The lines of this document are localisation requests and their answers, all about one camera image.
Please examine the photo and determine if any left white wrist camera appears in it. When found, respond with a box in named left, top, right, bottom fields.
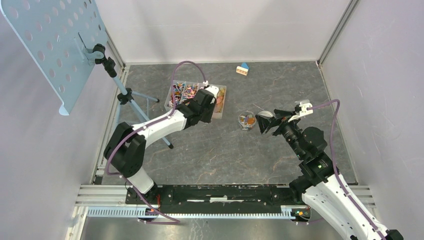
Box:
left=202, top=81, right=220, bottom=99

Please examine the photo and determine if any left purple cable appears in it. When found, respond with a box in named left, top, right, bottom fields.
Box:
left=105, top=60, right=209, bottom=226

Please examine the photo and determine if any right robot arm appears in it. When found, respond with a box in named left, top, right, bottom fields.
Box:
left=255, top=109, right=404, bottom=240

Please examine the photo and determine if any clear compartment candy box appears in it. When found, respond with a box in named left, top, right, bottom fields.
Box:
left=164, top=80, right=227, bottom=120

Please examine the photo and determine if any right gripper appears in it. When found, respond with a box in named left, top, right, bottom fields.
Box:
left=254, top=109, right=305, bottom=159

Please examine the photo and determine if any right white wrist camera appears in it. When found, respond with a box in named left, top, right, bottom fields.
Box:
left=288, top=99, right=314, bottom=122

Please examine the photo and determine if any light blue perforated board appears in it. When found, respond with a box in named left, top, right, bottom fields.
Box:
left=0, top=0, right=109, bottom=116

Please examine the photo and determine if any light blue tripod stand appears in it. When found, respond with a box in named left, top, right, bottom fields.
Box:
left=73, top=39, right=159, bottom=128

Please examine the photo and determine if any purple cable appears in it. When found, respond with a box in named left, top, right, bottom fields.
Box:
left=105, top=60, right=209, bottom=226
left=308, top=98, right=387, bottom=240

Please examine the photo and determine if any round jar lid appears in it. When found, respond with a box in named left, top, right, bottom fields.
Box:
left=257, top=110, right=274, bottom=118

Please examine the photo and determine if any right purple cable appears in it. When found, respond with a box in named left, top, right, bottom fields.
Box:
left=308, top=98, right=387, bottom=240

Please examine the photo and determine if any clear round plastic jar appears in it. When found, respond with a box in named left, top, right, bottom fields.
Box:
left=237, top=111, right=256, bottom=131

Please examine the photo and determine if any toy block house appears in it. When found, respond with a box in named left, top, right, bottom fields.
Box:
left=236, top=62, right=250, bottom=76

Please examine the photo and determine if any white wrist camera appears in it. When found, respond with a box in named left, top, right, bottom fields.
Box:
left=288, top=99, right=314, bottom=122
left=202, top=81, right=220, bottom=99

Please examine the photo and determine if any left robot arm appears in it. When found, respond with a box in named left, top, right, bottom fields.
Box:
left=103, top=85, right=220, bottom=204

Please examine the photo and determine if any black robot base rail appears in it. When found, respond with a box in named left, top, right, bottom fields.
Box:
left=144, top=184, right=312, bottom=216

